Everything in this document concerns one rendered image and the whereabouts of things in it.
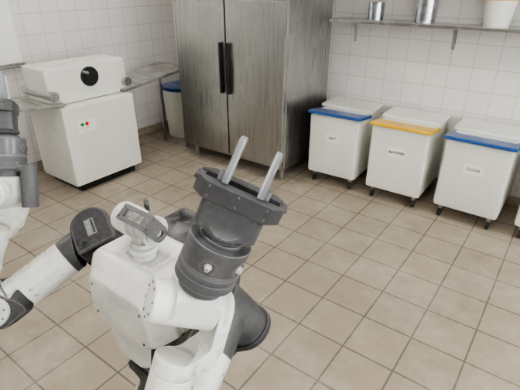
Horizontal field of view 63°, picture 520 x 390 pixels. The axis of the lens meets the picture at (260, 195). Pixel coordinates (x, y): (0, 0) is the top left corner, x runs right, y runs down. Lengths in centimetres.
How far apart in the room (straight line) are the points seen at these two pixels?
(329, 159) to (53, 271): 350
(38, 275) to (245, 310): 52
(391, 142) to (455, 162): 55
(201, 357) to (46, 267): 57
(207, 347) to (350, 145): 363
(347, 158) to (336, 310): 181
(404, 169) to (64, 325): 296
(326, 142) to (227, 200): 377
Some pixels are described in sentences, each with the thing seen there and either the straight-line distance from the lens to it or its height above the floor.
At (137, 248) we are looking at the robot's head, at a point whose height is 141.
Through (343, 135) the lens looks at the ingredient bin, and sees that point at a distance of 417.
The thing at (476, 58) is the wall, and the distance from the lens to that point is 436.
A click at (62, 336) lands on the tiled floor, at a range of 294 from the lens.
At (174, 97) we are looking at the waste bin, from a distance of 567.
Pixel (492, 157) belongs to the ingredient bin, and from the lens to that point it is 381.
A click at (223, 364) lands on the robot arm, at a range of 81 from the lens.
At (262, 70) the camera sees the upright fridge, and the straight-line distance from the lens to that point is 419.
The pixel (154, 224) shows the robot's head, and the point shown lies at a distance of 86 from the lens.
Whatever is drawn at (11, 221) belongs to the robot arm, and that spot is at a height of 142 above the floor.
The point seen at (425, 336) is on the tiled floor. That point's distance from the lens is 286.
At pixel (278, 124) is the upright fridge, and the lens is 420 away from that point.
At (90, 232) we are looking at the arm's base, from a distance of 109.
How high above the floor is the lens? 192
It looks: 27 degrees down
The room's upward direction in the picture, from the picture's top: straight up
